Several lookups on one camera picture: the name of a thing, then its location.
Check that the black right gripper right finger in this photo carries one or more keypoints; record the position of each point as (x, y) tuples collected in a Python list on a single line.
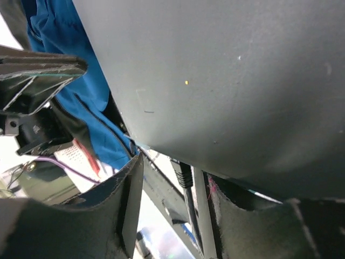
[(237, 223)]

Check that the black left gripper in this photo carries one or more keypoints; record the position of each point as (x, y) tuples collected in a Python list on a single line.
[(28, 81)]

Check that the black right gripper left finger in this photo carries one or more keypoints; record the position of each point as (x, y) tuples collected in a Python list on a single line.
[(100, 223)]

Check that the dark grey network switch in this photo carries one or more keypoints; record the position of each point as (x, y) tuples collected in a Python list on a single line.
[(252, 91)]

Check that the blue and black jacket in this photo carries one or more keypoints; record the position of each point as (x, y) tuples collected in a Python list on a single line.
[(55, 27)]

